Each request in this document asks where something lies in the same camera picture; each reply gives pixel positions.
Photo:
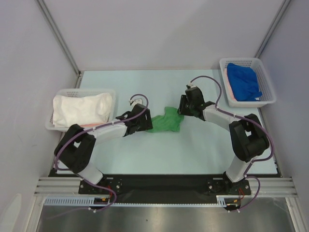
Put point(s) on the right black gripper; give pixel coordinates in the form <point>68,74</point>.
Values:
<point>183,105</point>

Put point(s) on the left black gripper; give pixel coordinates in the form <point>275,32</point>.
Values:
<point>147,124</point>

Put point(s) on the green towel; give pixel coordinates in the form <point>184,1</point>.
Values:
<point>170,121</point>

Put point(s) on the white towel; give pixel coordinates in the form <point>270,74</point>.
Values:
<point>85,110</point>

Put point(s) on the pink terry towel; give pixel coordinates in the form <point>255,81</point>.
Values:
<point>91,125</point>

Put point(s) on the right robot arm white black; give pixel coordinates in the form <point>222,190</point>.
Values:
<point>248,137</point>

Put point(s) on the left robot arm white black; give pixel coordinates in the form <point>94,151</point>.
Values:
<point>76,147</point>

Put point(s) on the white basket with towels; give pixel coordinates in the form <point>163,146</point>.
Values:
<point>264,81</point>

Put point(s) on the light pink towel in basket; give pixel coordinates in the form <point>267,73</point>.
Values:
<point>230,91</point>

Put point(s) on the blue towel in basket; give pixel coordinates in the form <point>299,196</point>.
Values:
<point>243,82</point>

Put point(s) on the empty white plastic basket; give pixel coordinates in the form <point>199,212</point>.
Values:
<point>78,93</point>

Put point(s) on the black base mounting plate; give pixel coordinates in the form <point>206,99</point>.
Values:
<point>166,188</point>

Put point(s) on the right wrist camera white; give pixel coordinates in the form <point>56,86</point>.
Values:
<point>190,85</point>

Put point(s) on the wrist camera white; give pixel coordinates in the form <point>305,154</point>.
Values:
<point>190,85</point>
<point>133,102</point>

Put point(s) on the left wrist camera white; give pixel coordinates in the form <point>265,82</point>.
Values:
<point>133,102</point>

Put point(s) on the white slotted cable duct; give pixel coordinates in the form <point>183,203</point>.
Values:
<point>97,202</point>

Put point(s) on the right aluminium corner post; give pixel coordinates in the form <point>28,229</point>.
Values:
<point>273,26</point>

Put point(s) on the aluminium corner post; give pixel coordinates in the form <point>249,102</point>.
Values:
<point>57,34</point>
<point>273,26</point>

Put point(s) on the left aluminium corner post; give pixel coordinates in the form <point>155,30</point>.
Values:
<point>57,34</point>

